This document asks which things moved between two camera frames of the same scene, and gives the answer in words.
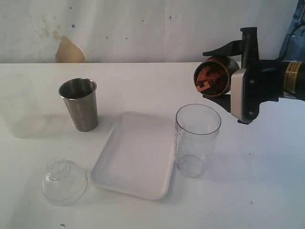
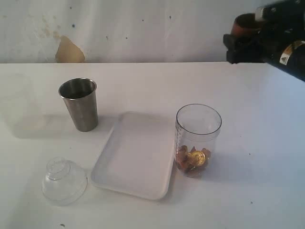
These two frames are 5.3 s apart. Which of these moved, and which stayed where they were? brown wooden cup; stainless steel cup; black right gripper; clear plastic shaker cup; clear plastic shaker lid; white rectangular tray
Moved: brown wooden cup; black right gripper
Stayed: clear plastic shaker cup; white rectangular tray; stainless steel cup; clear plastic shaker lid
